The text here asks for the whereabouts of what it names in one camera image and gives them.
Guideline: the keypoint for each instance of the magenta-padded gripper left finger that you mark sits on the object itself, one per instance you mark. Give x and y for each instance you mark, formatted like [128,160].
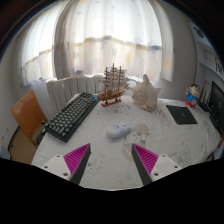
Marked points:
[77,159]

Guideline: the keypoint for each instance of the white shelf unit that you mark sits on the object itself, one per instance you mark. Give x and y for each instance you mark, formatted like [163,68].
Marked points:
[208,46]

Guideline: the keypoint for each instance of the cartoon boy figure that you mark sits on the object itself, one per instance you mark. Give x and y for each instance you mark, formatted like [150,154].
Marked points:
[192,96]

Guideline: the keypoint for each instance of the large white conch shell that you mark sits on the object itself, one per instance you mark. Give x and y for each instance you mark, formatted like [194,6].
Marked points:
[145,95]

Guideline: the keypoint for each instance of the black mechanical keyboard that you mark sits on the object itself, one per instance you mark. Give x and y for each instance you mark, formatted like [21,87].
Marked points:
[71,116]

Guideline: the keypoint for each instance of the white cartoon-print computer mouse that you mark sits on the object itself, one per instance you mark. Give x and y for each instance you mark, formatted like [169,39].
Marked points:
[118,130]

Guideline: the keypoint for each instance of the black computer monitor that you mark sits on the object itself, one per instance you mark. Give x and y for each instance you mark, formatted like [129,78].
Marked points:
[218,103]

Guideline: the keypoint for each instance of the white sheer curtain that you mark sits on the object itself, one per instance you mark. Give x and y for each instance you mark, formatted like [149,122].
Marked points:
[106,33]

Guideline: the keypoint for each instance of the white printed tablecloth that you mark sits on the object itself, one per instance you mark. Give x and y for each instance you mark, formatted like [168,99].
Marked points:
[156,133]

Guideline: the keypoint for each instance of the orange wooden chair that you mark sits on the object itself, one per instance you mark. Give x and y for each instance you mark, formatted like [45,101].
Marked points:
[28,115]

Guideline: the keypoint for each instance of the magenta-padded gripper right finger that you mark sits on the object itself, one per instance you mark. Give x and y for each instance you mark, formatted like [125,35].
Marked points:
[146,160]

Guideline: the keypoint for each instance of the wooden sailing ship model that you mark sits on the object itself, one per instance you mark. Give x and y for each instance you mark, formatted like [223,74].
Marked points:
[111,95]

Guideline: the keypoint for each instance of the white radiator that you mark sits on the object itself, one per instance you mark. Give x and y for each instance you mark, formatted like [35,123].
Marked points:
[66,88]

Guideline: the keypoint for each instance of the black router with antennas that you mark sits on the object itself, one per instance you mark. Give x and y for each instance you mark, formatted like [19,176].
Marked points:
[204,105]

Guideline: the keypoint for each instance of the black mouse pad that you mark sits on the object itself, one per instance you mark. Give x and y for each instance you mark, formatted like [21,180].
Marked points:
[181,115]

